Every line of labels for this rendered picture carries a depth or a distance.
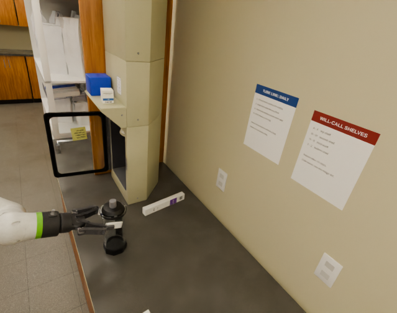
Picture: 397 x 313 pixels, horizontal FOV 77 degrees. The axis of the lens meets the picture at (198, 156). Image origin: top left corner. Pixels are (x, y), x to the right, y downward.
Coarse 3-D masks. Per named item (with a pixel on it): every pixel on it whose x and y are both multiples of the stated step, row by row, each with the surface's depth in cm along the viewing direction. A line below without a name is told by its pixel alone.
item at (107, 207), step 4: (112, 200) 102; (104, 204) 104; (108, 204) 104; (112, 204) 101; (116, 204) 103; (120, 204) 105; (104, 208) 102; (108, 208) 102; (112, 208) 102; (116, 208) 102; (120, 208) 103; (124, 208) 105; (104, 212) 100; (108, 212) 100; (112, 212) 100; (116, 212) 101; (120, 212) 102
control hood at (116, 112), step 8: (88, 96) 126; (96, 96) 123; (96, 104) 114; (104, 104) 114; (112, 104) 115; (120, 104) 117; (104, 112) 110; (112, 112) 112; (120, 112) 114; (112, 120) 114; (120, 120) 115
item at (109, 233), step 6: (126, 210) 105; (108, 216) 100; (114, 216) 100; (108, 222) 102; (120, 228) 105; (108, 234) 105; (114, 234) 105; (120, 234) 107; (108, 240) 107; (114, 240) 107; (120, 240) 108; (108, 246) 108; (114, 246) 108; (120, 246) 110
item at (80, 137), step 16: (48, 112) 129; (64, 128) 135; (80, 128) 139; (96, 128) 143; (64, 144) 140; (80, 144) 143; (96, 144) 147; (64, 160) 144; (80, 160) 148; (96, 160) 152
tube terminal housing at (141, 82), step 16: (112, 64) 120; (128, 64) 106; (144, 64) 110; (160, 64) 124; (112, 80) 125; (128, 80) 109; (144, 80) 113; (160, 80) 129; (128, 96) 112; (144, 96) 116; (160, 96) 134; (128, 112) 116; (144, 112) 120; (160, 112) 140; (128, 128) 119; (144, 128) 124; (160, 128) 145; (128, 144) 123; (144, 144) 128; (128, 160) 127; (144, 160) 133; (112, 176) 160; (128, 176) 132; (144, 176) 138; (128, 192) 137; (144, 192) 143
